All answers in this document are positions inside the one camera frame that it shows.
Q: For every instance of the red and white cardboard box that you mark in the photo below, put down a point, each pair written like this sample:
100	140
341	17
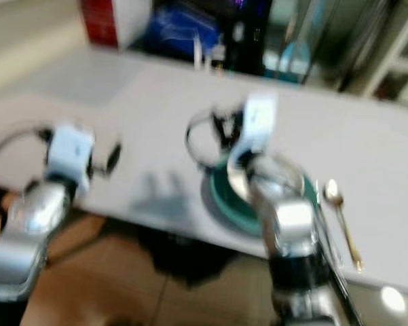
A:
115	22

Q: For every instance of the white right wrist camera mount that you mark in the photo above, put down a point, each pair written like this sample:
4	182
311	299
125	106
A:
258	122

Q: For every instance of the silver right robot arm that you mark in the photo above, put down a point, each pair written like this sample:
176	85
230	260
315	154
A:
295	227

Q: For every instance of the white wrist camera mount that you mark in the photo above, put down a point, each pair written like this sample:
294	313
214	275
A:
71	151
258	122

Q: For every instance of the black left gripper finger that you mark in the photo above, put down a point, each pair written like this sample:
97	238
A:
114	156

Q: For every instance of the teal round plate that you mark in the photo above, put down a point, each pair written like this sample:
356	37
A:
231	210

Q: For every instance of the black computer tower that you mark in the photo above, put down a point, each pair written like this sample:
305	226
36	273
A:
246	34

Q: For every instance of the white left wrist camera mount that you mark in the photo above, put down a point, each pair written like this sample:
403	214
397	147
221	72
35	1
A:
71	151

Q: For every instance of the gold spoon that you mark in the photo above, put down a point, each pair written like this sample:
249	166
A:
345	224

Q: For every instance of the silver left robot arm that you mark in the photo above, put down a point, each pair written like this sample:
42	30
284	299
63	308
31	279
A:
20	238

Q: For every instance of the white ribbed bowl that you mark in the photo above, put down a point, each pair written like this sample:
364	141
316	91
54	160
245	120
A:
241	183

